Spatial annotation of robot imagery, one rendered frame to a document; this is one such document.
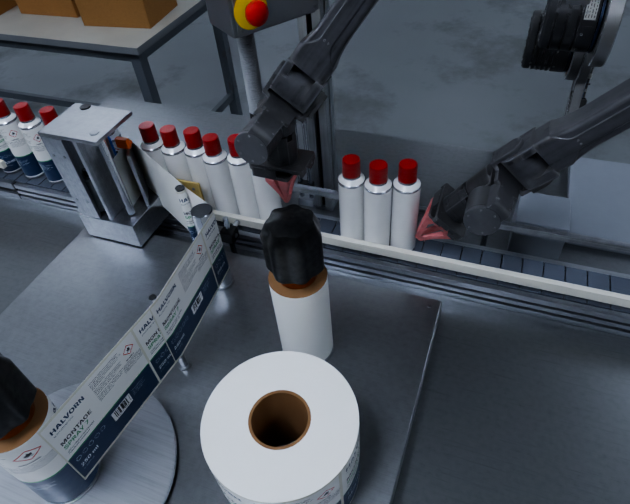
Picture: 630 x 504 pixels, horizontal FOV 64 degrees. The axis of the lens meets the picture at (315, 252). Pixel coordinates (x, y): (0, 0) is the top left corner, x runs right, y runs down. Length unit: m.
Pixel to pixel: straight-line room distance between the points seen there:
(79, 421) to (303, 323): 0.33
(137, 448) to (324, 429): 0.32
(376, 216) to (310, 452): 0.48
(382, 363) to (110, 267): 0.60
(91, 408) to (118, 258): 0.45
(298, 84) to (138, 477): 0.62
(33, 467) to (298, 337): 0.38
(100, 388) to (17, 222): 0.77
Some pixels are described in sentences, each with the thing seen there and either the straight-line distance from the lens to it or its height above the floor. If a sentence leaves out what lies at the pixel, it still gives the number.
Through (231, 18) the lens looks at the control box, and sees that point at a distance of 0.89.
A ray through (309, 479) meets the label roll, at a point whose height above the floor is 1.03.
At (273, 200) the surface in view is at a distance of 1.06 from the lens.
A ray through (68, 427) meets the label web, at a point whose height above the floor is 1.03.
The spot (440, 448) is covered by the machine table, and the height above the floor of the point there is 0.83.
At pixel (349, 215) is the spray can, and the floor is 0.97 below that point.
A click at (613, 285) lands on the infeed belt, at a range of 1.08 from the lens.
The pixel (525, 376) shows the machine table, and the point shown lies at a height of 0.83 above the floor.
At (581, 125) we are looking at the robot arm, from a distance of 0.82.
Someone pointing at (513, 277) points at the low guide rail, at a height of 0.91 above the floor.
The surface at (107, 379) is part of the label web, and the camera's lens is 0.77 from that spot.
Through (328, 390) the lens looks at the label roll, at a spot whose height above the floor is 1.02.
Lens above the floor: 1.63
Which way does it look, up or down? 45 degrees down
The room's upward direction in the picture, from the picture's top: 6 degrees counter-clockwise
